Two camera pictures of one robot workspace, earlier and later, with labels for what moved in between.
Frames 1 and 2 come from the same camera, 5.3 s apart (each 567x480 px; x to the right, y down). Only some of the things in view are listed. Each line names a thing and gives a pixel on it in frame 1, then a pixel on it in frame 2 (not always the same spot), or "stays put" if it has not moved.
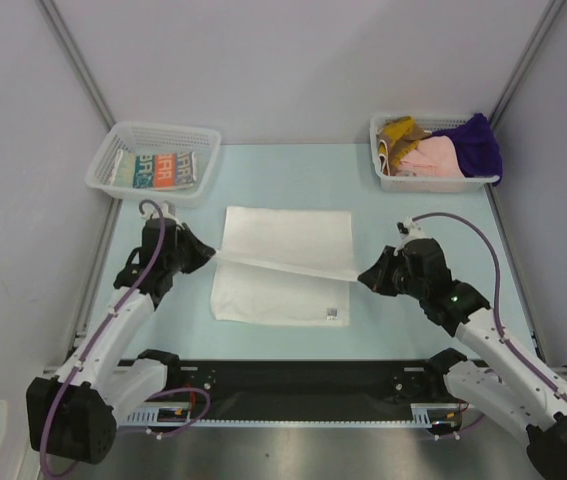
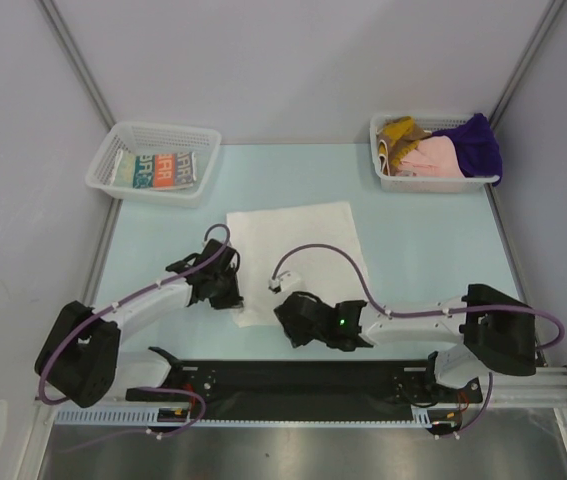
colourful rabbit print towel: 155,171 stays put
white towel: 284,266 stays put
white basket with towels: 435,153 stays put
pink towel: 433,157 stays put
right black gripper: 389,272 to 292,320
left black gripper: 200,252 to 233,299
